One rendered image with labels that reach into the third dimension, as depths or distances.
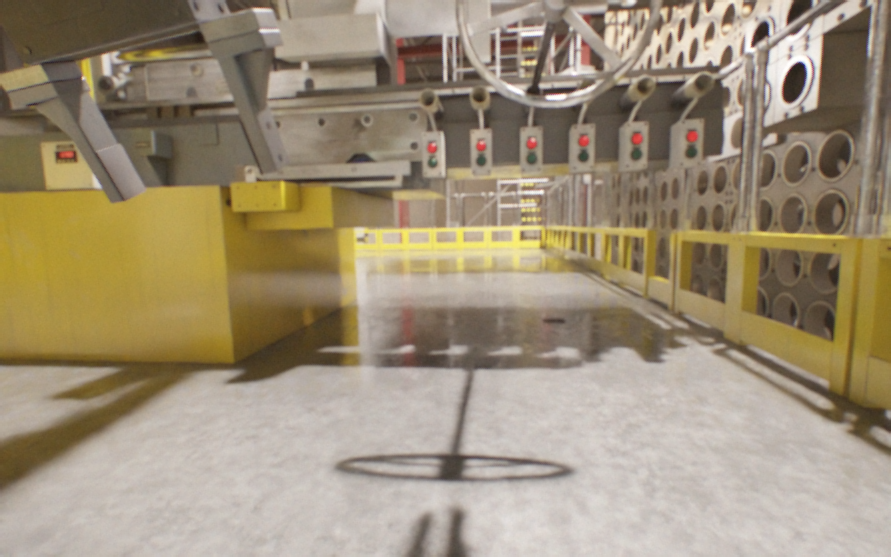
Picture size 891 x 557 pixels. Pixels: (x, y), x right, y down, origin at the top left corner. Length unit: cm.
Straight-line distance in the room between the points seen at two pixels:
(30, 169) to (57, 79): 225
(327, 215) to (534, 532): 116
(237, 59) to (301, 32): 157
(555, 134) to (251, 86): 141
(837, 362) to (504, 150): 114
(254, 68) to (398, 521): 62
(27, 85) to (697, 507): 92
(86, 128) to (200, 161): 170
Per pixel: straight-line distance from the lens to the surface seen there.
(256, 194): 151
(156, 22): 36
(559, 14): 99
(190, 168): 215
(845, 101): 249
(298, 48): 191
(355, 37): 185
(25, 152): 270
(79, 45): 40
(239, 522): 82
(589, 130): 161
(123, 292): 183
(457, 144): 168
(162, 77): 236
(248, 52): 36
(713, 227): 402
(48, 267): 202
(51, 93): 44
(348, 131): 181
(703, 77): 169
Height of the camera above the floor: 44
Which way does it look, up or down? 7 degrees down
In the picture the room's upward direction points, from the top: 1 degrees counter-clockwise
